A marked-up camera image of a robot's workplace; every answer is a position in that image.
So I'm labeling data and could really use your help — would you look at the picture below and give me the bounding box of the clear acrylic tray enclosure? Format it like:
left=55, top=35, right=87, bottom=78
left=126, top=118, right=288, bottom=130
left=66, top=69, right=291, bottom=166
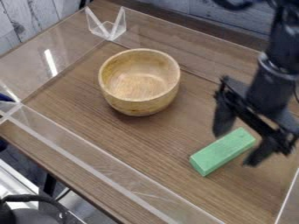
left=0, top=1, right=299, bottom=224

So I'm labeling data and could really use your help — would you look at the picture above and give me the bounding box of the black table leg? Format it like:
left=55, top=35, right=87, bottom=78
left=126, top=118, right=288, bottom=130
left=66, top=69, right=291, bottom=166
left=43, top=174, right=58, bottom=196

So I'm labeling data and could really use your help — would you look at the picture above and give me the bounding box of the green rectangular block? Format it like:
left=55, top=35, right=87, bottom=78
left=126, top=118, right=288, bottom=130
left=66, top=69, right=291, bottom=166
left=190, top=128, right=256, bottom=177

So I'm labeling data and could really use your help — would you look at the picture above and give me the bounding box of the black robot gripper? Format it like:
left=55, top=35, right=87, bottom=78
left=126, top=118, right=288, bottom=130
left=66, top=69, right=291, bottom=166
left=212, top=74, right=299, bottom=167

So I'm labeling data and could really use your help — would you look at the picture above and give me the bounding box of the light wooden bowl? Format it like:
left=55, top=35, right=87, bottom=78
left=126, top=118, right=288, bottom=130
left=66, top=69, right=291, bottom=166
left=98, top=48, right=182, bottom=116

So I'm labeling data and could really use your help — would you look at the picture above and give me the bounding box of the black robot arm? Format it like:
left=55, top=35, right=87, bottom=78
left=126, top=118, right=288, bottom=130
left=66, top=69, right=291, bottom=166
left=212, top=0, right=299, bottom=167

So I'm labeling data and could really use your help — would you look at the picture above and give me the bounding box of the black cable lower left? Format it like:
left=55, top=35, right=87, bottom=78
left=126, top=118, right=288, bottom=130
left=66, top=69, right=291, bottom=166
left=0, top=194, right=68, bottom=224

